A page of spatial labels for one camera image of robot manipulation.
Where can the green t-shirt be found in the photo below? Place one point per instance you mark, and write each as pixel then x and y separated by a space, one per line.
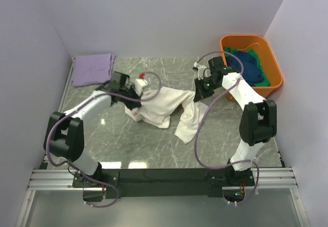
pixel 266 81

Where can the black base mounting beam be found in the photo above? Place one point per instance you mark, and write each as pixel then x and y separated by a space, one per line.
pixel 173 182

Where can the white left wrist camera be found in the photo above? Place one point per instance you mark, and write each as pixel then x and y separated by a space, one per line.
pixel 140 84

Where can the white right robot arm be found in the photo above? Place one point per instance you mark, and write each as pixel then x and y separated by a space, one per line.
pixel 258 122

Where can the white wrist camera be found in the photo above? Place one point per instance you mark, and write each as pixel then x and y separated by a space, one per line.
pixel 140 84
pixel 200 69

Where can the aluminium extrusion rail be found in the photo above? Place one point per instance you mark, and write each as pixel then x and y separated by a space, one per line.
pixel 62 180

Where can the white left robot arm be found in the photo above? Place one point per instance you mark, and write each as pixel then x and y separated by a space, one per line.
pixel 65 132

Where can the white t-shirt red print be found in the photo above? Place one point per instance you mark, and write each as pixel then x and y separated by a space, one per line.
pixel 157 112

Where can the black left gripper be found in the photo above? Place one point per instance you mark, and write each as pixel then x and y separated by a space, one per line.
pixel 135 104

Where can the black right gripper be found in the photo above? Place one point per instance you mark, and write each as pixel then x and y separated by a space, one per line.
pixel 200 94

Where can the blue t-shirt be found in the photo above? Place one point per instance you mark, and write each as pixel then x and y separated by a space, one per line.
pixel 252 74

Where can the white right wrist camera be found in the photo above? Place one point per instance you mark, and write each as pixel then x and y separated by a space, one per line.
pixel 200 69

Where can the orange plastic bin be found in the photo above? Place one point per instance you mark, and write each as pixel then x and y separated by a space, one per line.
pixel 266 57

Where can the folded lavender t-shirt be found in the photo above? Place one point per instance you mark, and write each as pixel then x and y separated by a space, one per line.
pixel 92 69

